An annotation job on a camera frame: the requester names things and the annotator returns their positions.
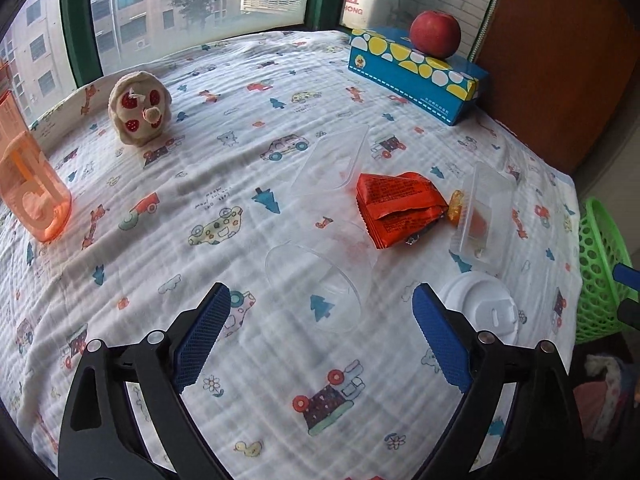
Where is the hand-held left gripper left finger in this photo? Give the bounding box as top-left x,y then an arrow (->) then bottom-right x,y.
59,282 -> 232,480

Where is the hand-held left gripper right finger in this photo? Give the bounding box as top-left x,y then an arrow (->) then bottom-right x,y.
412,282 -> 586,480

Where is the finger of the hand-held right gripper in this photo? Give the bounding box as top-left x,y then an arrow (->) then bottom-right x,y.
612,262 -> 640,293
616,299 -> 640,328

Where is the green plastic basket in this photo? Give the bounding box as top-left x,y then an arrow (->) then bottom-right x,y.
574,196 -> 640,345

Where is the white cup lid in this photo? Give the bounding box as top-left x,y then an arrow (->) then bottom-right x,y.
440,271 -> 523,348

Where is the small orange candy wrapper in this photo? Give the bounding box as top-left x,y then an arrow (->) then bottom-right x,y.
446,189 -> 466,222

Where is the clear plastic cup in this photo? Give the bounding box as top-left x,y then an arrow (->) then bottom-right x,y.
264,232 -> 381,335

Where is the red snack wrapper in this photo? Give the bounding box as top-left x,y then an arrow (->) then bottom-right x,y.
356,171 -> 449,250

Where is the clear plastic box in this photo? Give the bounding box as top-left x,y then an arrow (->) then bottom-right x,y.
449,161 -> 516,277

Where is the clear plastic tub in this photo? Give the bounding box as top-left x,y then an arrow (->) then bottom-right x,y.
290,124 -> 371,196

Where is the pink white cloth pile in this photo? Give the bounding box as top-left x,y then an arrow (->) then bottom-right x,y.
572,352 -> 636,443

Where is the printed cartoon blanket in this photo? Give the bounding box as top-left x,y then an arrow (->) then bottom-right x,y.
0,27 -> 581,480

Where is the orange water bottle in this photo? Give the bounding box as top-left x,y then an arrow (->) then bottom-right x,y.
0,57 -> 73,243

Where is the brown wooden panel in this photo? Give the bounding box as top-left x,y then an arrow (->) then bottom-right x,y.
470,0 -> 640,186

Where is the beige plush toy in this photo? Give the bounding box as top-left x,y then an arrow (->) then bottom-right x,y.
108,71 -> 173,147

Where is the blue tissue box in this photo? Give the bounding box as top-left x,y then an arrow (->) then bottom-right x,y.
347,26 -> 491,127

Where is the red apple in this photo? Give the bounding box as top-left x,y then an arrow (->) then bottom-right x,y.
410,9 -> 462,59

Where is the green window frame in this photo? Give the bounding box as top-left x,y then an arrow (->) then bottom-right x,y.
59,0 -> 506,78

